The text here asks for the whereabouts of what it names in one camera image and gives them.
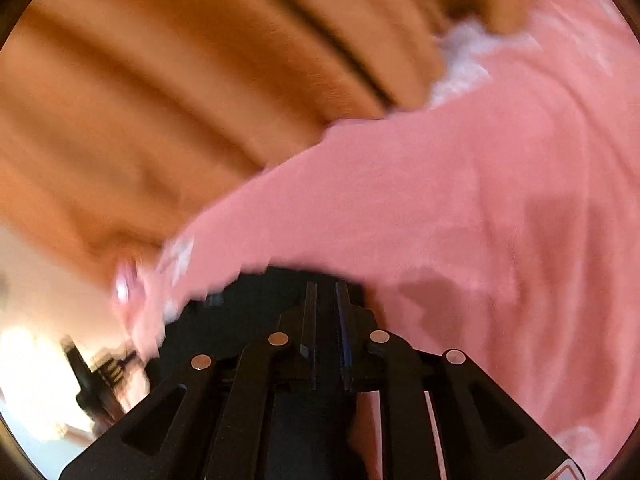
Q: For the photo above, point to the pink small garment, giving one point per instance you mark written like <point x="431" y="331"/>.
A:
<point x="450" y="220"/>

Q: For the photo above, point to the orange blanket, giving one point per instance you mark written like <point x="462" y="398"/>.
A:
<point x="190" y="100"/>

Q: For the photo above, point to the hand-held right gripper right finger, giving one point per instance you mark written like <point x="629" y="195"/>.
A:
<point x="343" y="325"/>

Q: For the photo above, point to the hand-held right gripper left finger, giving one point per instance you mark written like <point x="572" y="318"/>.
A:
<point x="309" y="325"/>

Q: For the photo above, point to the dark chair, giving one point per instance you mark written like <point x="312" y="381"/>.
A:
<point x="102" y="385"/>

